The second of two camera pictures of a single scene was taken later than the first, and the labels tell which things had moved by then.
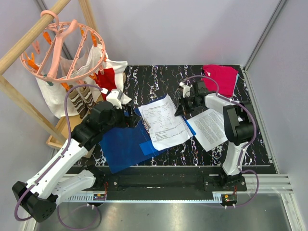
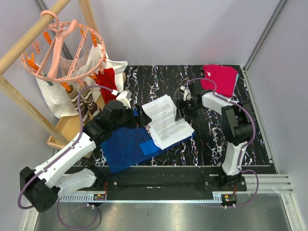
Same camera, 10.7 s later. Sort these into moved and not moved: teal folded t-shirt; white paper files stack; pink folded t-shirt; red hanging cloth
Moved: white paper files stack
Not moved: pink folded t-shirt; red hanging cloth; teal folded t-shirt
